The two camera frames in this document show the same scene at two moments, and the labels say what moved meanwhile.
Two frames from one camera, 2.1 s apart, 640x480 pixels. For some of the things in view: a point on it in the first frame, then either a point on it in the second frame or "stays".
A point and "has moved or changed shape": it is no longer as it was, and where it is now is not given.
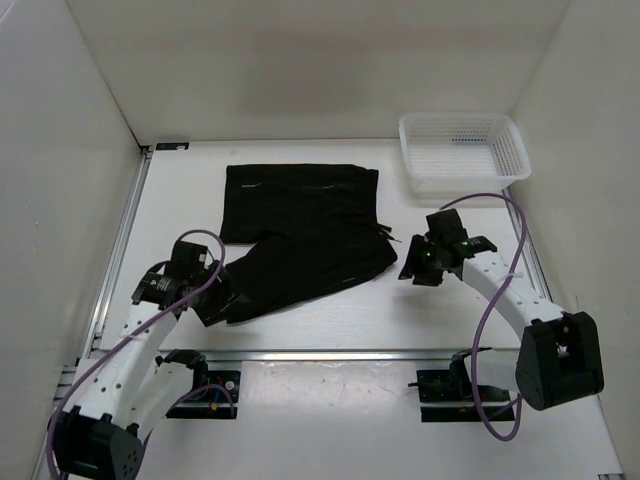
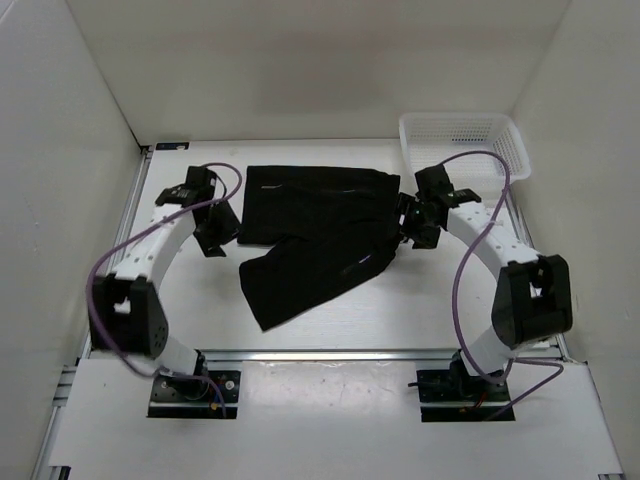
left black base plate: [212, 402] stays
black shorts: [311, 229] has moved or changed shape
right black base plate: [433, 386] stays
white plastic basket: [463, 154] stays
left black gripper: [226, 295] -> [230, 229]
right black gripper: [413, 266] -> [424, 240]
